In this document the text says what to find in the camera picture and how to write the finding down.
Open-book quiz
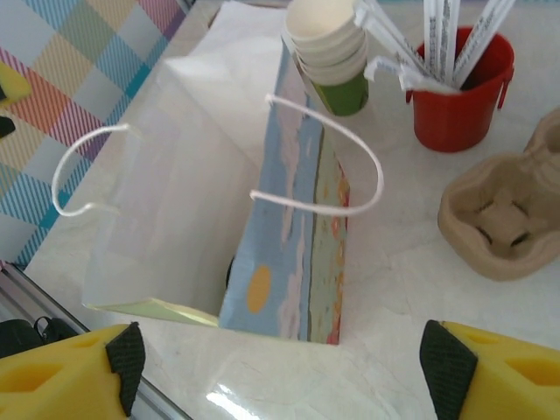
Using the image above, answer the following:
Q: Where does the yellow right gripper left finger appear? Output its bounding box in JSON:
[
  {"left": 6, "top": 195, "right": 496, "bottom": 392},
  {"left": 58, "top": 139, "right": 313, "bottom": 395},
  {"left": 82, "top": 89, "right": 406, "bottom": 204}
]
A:
[{"left": 0, "top": 321, "right": 146, "bottom": 420}]

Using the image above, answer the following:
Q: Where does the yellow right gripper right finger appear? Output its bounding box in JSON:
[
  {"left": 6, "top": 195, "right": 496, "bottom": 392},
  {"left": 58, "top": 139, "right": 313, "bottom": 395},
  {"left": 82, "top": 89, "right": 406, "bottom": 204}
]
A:
[{"left": 418, "top": 318, "right": 560, "bottom": 420}]

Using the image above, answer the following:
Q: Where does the printed paper bag with handles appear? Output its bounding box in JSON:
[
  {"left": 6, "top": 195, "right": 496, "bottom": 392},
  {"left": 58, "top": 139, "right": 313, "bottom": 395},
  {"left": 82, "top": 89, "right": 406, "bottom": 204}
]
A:
[{"left": 51, "top": 34, "right": 385, "bottom": 347}]

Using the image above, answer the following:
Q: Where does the red plastic cup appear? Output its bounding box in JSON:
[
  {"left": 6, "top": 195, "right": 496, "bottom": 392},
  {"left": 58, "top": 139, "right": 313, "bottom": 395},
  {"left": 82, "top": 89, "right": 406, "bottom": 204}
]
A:
[{"left": 405, "top": 25, "right": 515, "bottom": 153}]

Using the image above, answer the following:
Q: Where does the white wrapped stir stick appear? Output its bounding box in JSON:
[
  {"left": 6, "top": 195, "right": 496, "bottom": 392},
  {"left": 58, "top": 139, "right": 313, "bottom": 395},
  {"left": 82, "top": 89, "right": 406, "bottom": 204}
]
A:
[
  {"left": 353, "top": 0, "right": 421, "bottom": 58},
  {"left": 370, "top": 0, "right": 424, "bottom": 57},
  {"left": 452, "top": 0, "right": 500, "bottom": 85},
  {"left": 364, "top": 55, "right": 443, "bottom": 94},
  {"left": 463, "top": 0, "right": 518, "bottom": 87},
  {"left": 423, "top": 0, "right": 459, "bottom": 84}
]

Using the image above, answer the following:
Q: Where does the aluminium table side rail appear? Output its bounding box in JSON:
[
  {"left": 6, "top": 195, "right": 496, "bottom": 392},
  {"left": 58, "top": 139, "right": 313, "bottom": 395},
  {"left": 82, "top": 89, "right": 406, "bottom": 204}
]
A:
[{"left": 0, "top": 260, "right": 193, "bottom": 420}]

